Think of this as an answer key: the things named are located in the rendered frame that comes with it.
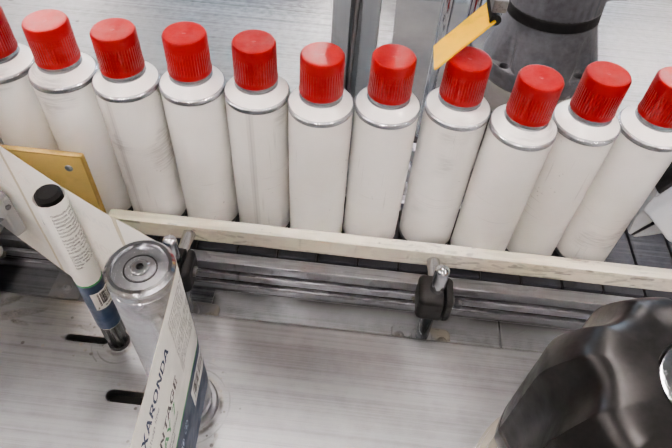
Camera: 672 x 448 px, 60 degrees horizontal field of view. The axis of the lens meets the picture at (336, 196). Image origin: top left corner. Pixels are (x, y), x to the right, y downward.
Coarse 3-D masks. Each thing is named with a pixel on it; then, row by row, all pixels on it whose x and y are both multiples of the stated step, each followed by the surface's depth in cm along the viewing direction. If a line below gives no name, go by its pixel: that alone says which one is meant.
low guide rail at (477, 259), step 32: (128, 224) 53; (160, 224) 52; (192, 224) 52; (224, 224) 52; (256, 224) 53; (352, 256) 53; (384, 256) 53; (416, 256) 52; (448, 256) 52; (480, 256) 52; (512, 256) 52; (544, 256) 52; (640, 288) 52
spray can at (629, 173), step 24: (648, 96) 43; (624, 120) 45; (648, 120) 43; (624, 144) 45; (648, 144) 44; (600, 168) 48; (624, 168) 46; (648, 168) 45; (600, 192) 49; (624, 192) 47; (648, 192) 48; (576, 216) 52; (600, 216) 50; (624, 216) 50; (576, 240) 53; (600, 240) 52
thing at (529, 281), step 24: (624, 240) 58; (648, 240) 58; (336, 264) 55; (360, 264) 55; (384, 264) 55; (408, 264) 55; (648, 264) 56; (552, 288) 55; (576, 288) 54; (600, 288) 54; (624, 288) 54
